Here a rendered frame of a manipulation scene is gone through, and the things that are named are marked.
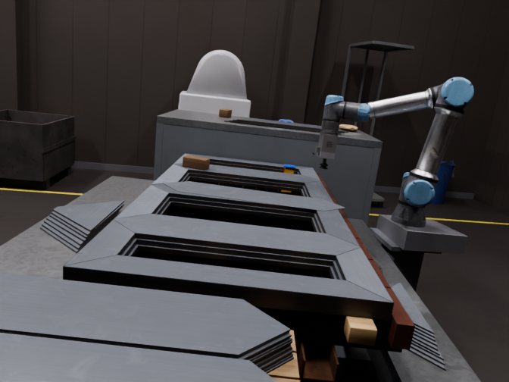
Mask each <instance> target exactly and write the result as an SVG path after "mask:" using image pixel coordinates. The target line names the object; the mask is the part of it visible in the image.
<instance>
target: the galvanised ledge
mask: <svg viewBox="0 0 509 382"><path fill-rule="evenodd" d="M348 220H349V222H350V223H351V225H352V227H353V228H354V230H355V231H356V233H357V235H358V236H359V237H360V239H361V241H362V243H363V244H364V245H365V247H366V249H367V251H368V252H369V253H370V255H371V256H372V257H373V258H375V259H376V260H377V261H378V262H379V263H380V264H381V265H382V267H383V268H382V269H380V271H381V272H382V274H383V276H384V278H385V279H386V280H387V282H388V284H389V286H390V287H393V286H394V285H396V284H398V283H401V285H402V286H403V287H404V289H405V290H406V292H407V293H408V295H409V296H410V298H411V299H412V301H413V302H414V304H415V306H416V307H417V308H418V310H419V311H420V313H421V315H422V316H423V317H424V319H425V320H426V322H427V323H428V325H429V326H430V327H431V329H432V331H433V332H434V334H433V335H434V337H435V338H434V339H435V340H436V344H437V345H438V346H436V348H437V349H438V351H439V352H440V354H441V355H442V357H443V359H444V361H443V362H444V363H445V365H444V367H445V369H446V371H445V370H443V369H441V368H439V367H437V366H436V365H434V364H432V363H430V362H428V361H427V360H425V359H422V358H421V357H419V356H418V355H415V354H413V353H412V352H410V351H408V350H406V349H403V350H402V352H391V351H383V350H380V352H381V353H382V355H383V358H384V360H385V362H386V365H387V367H388V369H389V372H390V374H391V376H392V379H393V380H394V382H481V380H480V379H479V378H478V377H477V376H476V374H475V373H474V371H473V369H472V368H471V367H470V366H469V365H468V363H467V362H466V360H465V359H464V357H463V356H462V355H461V354H460V352H459V351H458V350H457V348H456V346H455V345H454V344H453V342H452V341H451V340H450V339H449V337H448V335H447V334H446V333H445V332H444V330H443V329H442V328H441V326H440V325H439V323H438V322H437V320H436V319H435V318H434V317H433V316H432V314H431V313H430V311H429V309H428V308H427V307H426V306H425V305H424V303H423V302H422V300H421V299H420V297H419V296H418V295H417V294H416V292H415V291H414V289H413V288H412V286H411V285H410V284H409V283H408V281H407V280H406V279H405V277H404V275H403V274H402V273H401V272H400V271H399V269H398V268H397V266H396V265H395V263H394V262H393V260H391V258H390V257H389V255H388V254H387V252H386V251H385V249H384V248H383V247H382V246H381V245H380V243H379V241H378V240H377V239H376V237H375V236H374V235H373V234H372V232H371V231H370V229H369V228H368V226H367V225H366V224H365V223H364V221H363V220H359V219H352V218H348Z"/></svg>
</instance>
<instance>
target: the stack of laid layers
mask: <svg viewBox="0 0 509 382"><path fill-rule="evenodd" d="M210 164H213V165H220V166H227V167H235V168H247V169H254V170H261V171H273V172H280V173H283V168H282V167H275V166H268V165H261V164H248V163H242V162H234V161H221V160H215V159H210ZM190 180H200V181H207V182H214V183H227V184H234V185H240V186H253V187H260V188H268V189H280V190H287V191H294V192H301V195H302V196H305V197H311V196H310V194H309V192H308V189H307V187H306V185H305V183H300V182H293V181H286V180H273V179H267V178H260V177H247V176H239V175H233V174H220V173H213V172H206V171H194V170H187V172H186V173H185V174H184V175H183V177H182V178H181V179H180V181H179V182H183V181H190ZM152 186H155V187H157V188H159V189H162V190H163V191H165V192H168V194H167V196H166V197H165V198H164V200H163V201H162V202H161V203H160V205H159V206H158V207H157V208H156V209H155V210H154V211H153V212H152V214H162V215H165V213H166V212H167V210H168V209H169V208H170V206H179V207H186V208H199V209H206V210H213V211H226V212H233V213H240V214H252V215H260V216H267V217H274V218H287V219H294V220H300V221H311V223H312V225H313V228H314V231H315V232H318V233H326V231H325V230H324V227H323V225H322V222H321V220H320V217H319V215H318V213H317V210H312V209H306V208H295V207H289V206H283V205H272V204H267V203H260V202H250V201H244V200H238V199H228V198H222V197H216V196H206V195H200V194H194V193H184V192H177V191H176V190H174V189H172V188H170V187H168V186H167V185H165V184H163V183H159V184H152ZM311 198H312V197H311ZM138 251H144V252H157V253H164V254H171V255H184V256H192V257H199V258H212V259H219V260H226V261H239V262H246V263H253V264H260V265H273V266H280V267H287V268H300V269H308V270H315V271H328V272H329V274H330V276H331V278H332V279H337V280H346V279H345V276H344V274H343V272H342V269H341V267H340V265H339V262H338V260H337V257H336V255H324V254H317V253H309V252H297V251H290V250H283V249H270V248H263V247H256V246H243V245H236V244H229V243H216V242H208V241H201V240H188V239H181V238H174V237H167V236H154V235H147V234H140V233H135V234H134V235H133V237H132V238H131V239H130V240H129V242H128V243H127V244H126V245H125V246H124V247H123V248H122V249H121V251H120V252H119V253H118V255H125V256H132V257H134V255H135V254H136V253H137V252H138ZM63 280H75V281H82V282H89V283H102V284H110V285H117V286H124V287H137V288H144V289H152V290H165V291H172V292H179V293H193V294H200V295H207V296H220V297H227V298H235V299H244V300H245V301H246V302H248V303H250V304H252V305H253V306H260V307H268V308H281V309H288V310H296V311H303V312H316V313H323V314H330V315H343V316H350V317H358V318H371V319H378V320H385V321H391V316H392V310H393V306H394V303H390V302H377V301H370V300H363V299H350V298H343V297H336V296H322V295H315V294H308V293H295V292H288V291H281V290H268V289H261V288H254V287H246V286H233V285H226V284H219V283H206V282H198V281H191V280H178V279H171V278H164V277H151V276H144V275H137V274H124V273H117V272H110V271H97V270H89V269H82V268H69V267H63Z"/></svg>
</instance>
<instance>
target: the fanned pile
mask: <svg viewBox="0 0 509 382"><path fill-rule="evenodd" d="M391 288H392V290H393V292H394V293H395V295H396V296H397V298H398V300H399V301H400V303H401V304H402V306H403V307H404V309H405V311H406V312H407V314H408V315H409V317H410V319H411V320H412V321H413V323H414V325H415V328H414V335H413V338H412V341H411V347H410V350H408V351H410V352H412V353H413V354H415V355H418V356H419V357H421V358H422V359H425V360H427V361H428V362H430V363H432V364H434V365H436V366H437V367H439V368H441V369H443V370H445V371H446V369H445V367H444V365H445V363H444V362H443V361H444V359H443V357H442V355H441V354H440V352H439V351H438V349H437V348H436V346H438V345H437V344H436V340H435V339H434V338H435V337H434V335H433V334H434V332H433V331H432V329H431V327H430V326H429V325H428V323H427V322H426V320H425V319H424V317H423V316H422V315H421V313H420V311H419V310H418V308H417V307H416V306H415V304H414V302H413V301H412V299H411V298H410V296H409V295H408V293H407V292H406V290H405V289H404V287H403V286H402V285H401V283H398V284H396V285H394V286H392V287H391Z"/></svg>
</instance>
